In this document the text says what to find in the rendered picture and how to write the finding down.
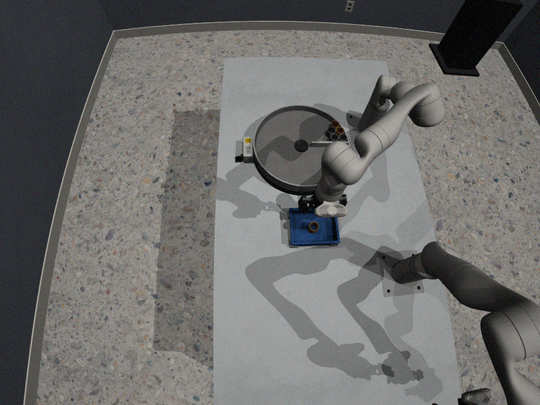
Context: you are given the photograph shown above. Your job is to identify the blue open box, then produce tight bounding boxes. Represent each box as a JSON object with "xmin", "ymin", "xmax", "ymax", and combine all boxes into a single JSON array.
[{"xmin": 289, "ymin": 208, "xmax": 340, "ymax": 247}]

